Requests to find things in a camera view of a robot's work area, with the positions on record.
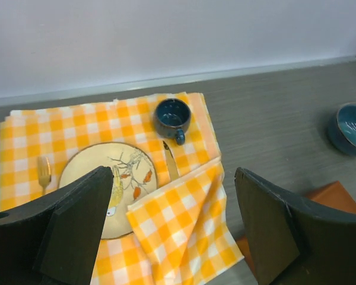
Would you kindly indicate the orange white checkered cloth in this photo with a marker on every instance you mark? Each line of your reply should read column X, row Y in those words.
column 166, row 221

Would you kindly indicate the small dark blue cup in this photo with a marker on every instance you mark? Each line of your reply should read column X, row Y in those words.
column 171, row 119

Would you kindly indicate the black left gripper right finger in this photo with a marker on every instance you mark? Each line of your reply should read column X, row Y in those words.
column 292, row 239

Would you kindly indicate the gold knife on cloth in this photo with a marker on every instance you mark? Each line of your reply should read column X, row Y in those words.
column 171, row 164

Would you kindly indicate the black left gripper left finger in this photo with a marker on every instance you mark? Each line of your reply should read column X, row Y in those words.
column 54, row 239

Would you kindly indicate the beige floral ceramic plate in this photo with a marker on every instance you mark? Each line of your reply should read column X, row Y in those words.
column 134, row 177

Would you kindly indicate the blue ceramic bowl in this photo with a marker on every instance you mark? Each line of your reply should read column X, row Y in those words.
column 341, row 129

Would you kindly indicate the brown jewelry box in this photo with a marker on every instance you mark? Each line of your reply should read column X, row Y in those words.
column 332, row 195

